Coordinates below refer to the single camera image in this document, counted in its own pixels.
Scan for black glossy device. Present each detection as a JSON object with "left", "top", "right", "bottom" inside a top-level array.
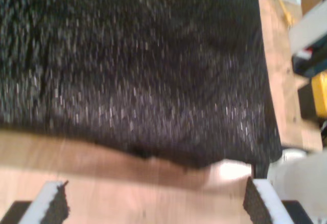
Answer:
[{"left": 292, "top": 46, "right": 327, "bottom": 78}]

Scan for black textured mat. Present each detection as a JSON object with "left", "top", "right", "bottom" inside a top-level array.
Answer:
[{"left": 0, "top": 0, "right": 283, "bottom": 170}]

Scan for white box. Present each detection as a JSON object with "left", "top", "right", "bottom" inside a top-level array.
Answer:
[{"left": 288, "top": 2, "right": 327, "bottom": 56}]

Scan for black square post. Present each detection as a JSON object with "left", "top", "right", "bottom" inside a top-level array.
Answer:
[{"left": 297, "top": 81, "right": 323, "bottom": 122}]

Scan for yellow network cable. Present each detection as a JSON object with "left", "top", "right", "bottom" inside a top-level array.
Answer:
[{"left": 269, "top": 0, "right": 294, "bottom": 27}]

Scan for yellow box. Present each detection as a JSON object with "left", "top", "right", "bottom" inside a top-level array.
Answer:
[{"left": 311, "top": 72, "right": 327, "bottom": 119}]

